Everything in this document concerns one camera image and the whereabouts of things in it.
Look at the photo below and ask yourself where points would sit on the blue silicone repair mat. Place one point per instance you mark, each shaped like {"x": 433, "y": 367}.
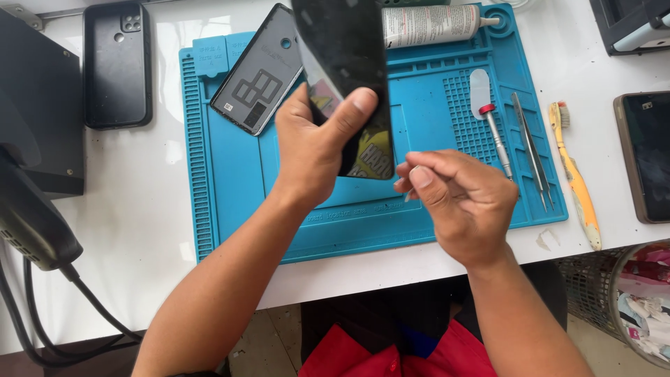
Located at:
{"x": 434, "y": 157}

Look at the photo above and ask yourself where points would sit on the silver metal tweezers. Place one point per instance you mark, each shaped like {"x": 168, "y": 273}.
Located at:
{"x": 531, "y": 152}

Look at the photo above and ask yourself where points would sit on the brown-framed smartphone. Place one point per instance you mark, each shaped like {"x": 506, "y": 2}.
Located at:
{"x": 646, "y": 157}

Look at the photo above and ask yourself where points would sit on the person's left hand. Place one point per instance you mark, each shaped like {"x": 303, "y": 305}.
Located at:
{"x": 306, "y": 152}

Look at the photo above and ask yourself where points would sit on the red-collared metal spudger tool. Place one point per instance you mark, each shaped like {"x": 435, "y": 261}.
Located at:
{"x": 494, "y": 131}

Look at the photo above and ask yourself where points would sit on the black phone case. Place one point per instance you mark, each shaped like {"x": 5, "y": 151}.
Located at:
{"x": 117, "y": 65}

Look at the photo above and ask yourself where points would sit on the white glue tube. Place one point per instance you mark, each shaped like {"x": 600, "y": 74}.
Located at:
{"x": 429, "y": 23}

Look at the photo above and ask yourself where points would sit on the grey phone back cover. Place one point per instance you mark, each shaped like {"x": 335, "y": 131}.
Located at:
{"x": 259, "y": 78}

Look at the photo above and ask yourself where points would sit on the metal bracket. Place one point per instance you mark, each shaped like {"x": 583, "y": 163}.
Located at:
{"x": 23, "y": 15}

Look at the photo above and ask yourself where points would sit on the person's right hand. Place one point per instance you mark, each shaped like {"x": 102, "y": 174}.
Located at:
{"x": 466, "y": 214}

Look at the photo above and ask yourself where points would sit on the black phone screen panel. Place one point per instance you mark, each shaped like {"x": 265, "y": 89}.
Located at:
{"x": 345, "y": 63}

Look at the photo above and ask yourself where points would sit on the person's red and black shirt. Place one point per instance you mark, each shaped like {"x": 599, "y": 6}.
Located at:
{"x": 398, "y": 340}

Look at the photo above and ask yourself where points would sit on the yellow toothbrush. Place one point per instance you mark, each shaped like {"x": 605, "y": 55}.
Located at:
{"x": 574, "y": 178}

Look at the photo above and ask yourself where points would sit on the black and white device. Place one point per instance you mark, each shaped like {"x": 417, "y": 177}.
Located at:
{"x": 631, "y": 23}

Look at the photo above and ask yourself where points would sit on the black box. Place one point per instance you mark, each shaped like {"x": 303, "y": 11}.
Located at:
{"x": 36, "y": 104}

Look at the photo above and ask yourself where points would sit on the mesh waste basket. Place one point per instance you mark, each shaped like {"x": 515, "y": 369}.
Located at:
{"x": 623, "y": 298}

